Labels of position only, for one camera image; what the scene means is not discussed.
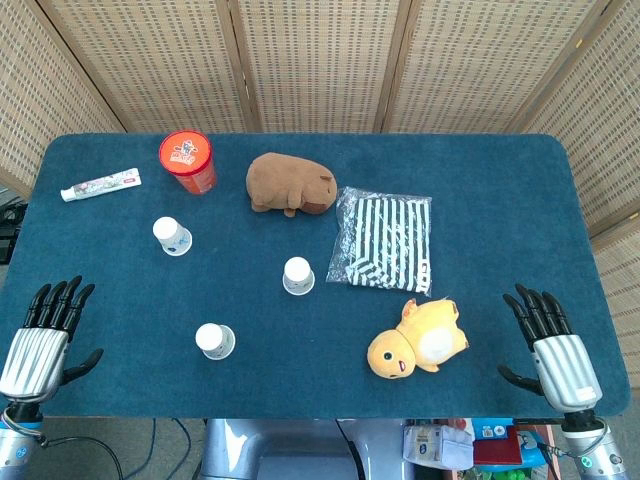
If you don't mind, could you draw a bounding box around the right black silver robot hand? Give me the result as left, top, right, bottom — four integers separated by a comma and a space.
497, 283, 604, 414

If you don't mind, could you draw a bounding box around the woven bamboo folding screen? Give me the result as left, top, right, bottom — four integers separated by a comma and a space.
0, 0, 640, 361

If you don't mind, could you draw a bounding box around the orange lidded snack canister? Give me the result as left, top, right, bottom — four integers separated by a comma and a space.
158, 129, 219, 196

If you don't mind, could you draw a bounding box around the yellow plush animal toy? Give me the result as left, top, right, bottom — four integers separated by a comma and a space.
367, 298, 470, 380

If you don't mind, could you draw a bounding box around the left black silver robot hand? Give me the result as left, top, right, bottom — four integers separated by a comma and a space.
0, 275, 105, 403

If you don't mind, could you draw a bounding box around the white toothpaste tube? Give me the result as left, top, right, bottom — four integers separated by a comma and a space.
60, 167, 143, 203

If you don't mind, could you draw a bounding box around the white floral paper cup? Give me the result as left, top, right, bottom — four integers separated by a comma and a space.
152, 216, 193, 257
282, 256, 316, 297
195, 322, 236, 361

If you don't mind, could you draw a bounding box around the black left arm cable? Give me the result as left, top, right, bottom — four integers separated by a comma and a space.
37, 433, 126, 480

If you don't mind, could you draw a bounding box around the blue floor cable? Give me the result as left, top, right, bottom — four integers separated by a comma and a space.
143, 418, 195, 469

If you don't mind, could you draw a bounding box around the brown capybara plush toy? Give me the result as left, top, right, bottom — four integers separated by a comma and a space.
245, 152, 339, 219

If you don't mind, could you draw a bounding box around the dark equipment beside table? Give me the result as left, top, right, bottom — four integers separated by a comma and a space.
0, 187, 29, 266

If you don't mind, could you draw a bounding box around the striped cloth in plastic bag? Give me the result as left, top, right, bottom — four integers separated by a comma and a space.
325, 185, 434, 296

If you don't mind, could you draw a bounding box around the white cardboard box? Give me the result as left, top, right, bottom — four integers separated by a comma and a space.
402, 423, 474, 472

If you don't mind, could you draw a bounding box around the grey robot torso base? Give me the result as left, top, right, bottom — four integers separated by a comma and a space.
202, 418, 401, 480

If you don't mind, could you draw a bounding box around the red book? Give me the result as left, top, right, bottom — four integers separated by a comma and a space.
472, 426, 524, 467

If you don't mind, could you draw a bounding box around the blue carpet table cover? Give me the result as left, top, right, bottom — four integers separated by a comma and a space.
0, 132, 632, 420

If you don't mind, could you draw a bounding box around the blue cartoon toy box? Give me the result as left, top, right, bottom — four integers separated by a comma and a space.
516, 428, 552, 470

